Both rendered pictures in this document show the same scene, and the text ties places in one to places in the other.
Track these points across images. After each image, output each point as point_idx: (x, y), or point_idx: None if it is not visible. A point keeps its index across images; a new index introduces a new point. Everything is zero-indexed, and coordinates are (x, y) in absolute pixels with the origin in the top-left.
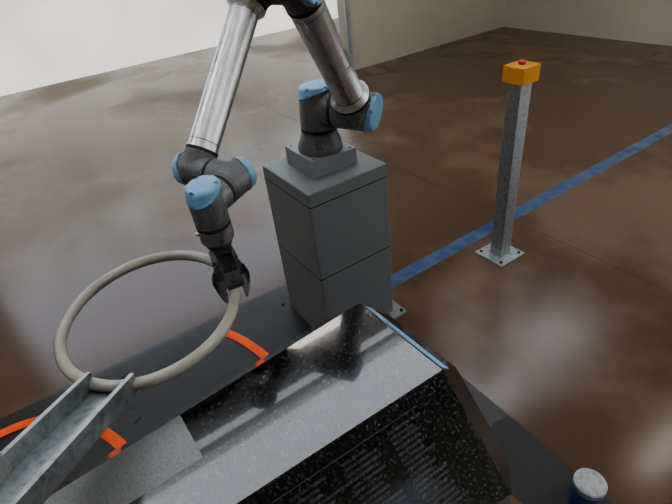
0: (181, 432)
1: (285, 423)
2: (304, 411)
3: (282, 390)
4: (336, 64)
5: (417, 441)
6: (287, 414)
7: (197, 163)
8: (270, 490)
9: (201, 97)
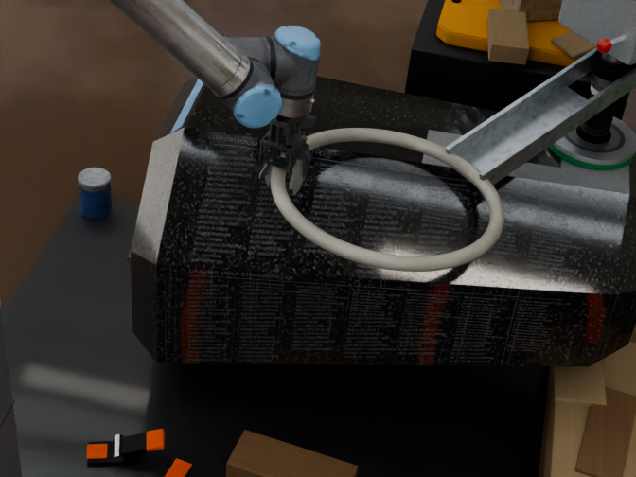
0: None
1: (357, 106)
2: (336, 102)
3: (333, 122)
4: None
5: None
6: (348, 109)
7: (260, 66)
8: None
9: (194, 26)
